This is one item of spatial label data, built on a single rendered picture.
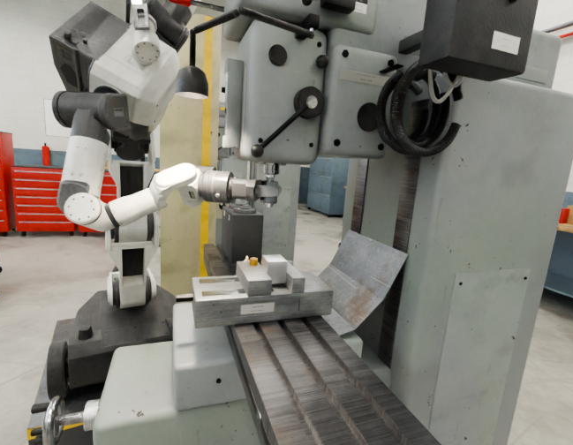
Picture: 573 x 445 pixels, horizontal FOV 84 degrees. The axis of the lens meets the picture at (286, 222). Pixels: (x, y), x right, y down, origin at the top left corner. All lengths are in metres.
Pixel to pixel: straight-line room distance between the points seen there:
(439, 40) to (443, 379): 0.88
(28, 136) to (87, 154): 9.43
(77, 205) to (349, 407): 0.74
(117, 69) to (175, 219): 1.67
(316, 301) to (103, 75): 0.85
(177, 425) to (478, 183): 0.96
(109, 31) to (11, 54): 9.47
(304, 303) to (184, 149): 1.93
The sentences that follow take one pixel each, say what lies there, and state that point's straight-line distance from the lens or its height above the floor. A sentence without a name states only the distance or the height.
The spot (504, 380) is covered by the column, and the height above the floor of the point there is 0.67.
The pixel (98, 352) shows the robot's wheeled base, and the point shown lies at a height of 0.58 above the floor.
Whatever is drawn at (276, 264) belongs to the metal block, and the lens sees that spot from 0.82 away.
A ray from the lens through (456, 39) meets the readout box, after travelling 0.71.
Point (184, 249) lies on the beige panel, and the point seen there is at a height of 0.58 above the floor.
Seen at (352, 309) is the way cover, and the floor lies 0.90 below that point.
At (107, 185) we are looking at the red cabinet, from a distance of 5.42.
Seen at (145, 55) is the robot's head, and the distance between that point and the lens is 1.06.
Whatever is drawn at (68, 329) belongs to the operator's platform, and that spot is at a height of 0.40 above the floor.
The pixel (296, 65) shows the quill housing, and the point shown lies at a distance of 0.83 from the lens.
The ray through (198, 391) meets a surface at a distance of 0.87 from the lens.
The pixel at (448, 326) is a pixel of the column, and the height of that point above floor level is 0.89.
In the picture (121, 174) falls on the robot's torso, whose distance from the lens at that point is 1.43.
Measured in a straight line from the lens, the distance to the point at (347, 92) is 0.85.
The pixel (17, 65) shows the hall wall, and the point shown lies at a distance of 10.58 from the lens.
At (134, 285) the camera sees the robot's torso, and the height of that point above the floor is 0.74.
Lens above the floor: 1.31
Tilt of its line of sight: 11 degrees down
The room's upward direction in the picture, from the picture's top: 4 degrees clockwise
